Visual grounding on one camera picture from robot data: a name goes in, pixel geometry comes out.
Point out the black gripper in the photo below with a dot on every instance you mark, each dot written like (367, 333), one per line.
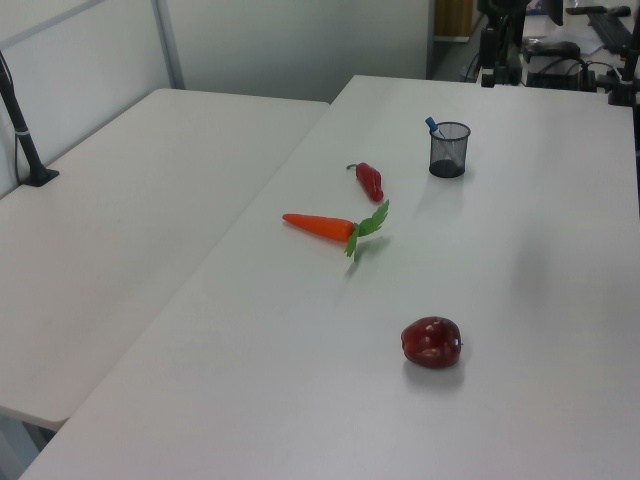
(502, 20)

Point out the white marker pen blue cap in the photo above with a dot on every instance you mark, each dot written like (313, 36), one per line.
(431, 123)

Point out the black mesh pen holder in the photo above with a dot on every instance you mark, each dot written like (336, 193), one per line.
(449, 155)

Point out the black electronics box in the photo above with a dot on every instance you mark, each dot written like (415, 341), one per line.
(555, 77)

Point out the wooden door panel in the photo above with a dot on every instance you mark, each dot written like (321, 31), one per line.
(452, 17)

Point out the black keyboard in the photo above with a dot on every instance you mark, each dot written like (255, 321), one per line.
(610, 27)

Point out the red toy chili pepper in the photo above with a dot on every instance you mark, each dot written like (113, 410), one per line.
(370, 181)

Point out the orange toy carrot green leaves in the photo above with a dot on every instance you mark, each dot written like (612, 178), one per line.
(320, 225)

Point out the dark red toy apple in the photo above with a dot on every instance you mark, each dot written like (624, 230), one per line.
(431, 342)

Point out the black table clamp mount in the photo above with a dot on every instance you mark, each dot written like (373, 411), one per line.
(625, 85)

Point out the grey partition frame post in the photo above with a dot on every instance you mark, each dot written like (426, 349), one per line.
(170, 45)

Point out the black camera stand pole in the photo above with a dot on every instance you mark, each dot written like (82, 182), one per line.
(22, 135)

